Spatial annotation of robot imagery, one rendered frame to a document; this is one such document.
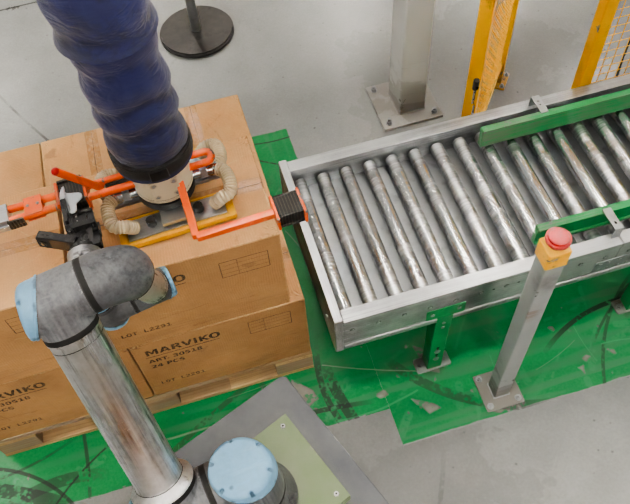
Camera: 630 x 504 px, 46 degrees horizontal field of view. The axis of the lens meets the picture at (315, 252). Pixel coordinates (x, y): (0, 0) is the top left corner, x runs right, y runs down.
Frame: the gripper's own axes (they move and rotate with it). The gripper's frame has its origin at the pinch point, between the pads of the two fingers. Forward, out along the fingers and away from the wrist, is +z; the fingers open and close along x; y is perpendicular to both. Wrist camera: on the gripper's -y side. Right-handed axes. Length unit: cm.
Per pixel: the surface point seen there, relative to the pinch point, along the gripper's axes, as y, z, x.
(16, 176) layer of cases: -27, 65, -53
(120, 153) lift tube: 19.6, -7.7, 19.3
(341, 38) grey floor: 134, 149, -107
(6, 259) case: -22.0, -4.1, -13.2
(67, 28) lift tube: 20, -10, 61
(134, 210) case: 16.3, -0.3, -13.2
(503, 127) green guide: 149, 13, -44
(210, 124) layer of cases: 49, 63, -53
